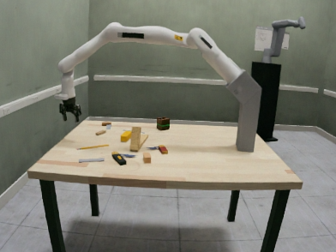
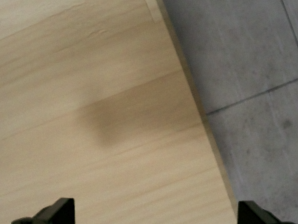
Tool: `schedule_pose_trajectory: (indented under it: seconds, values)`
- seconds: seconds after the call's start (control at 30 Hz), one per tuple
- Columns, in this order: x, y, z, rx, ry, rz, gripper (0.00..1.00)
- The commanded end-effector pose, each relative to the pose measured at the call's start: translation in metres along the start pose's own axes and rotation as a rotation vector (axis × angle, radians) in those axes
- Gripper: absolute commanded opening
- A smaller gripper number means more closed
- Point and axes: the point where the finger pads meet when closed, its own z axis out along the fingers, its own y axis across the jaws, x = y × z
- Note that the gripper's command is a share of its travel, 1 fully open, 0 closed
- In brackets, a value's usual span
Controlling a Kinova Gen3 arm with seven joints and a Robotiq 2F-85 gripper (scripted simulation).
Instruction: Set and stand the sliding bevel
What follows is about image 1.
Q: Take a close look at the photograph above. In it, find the yellow rectangular block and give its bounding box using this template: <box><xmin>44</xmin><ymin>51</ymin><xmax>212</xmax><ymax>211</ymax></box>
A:
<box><xmin>120</xmin><ymin>131</ymin><xmax>131</xmax><ymax>142</ymax></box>

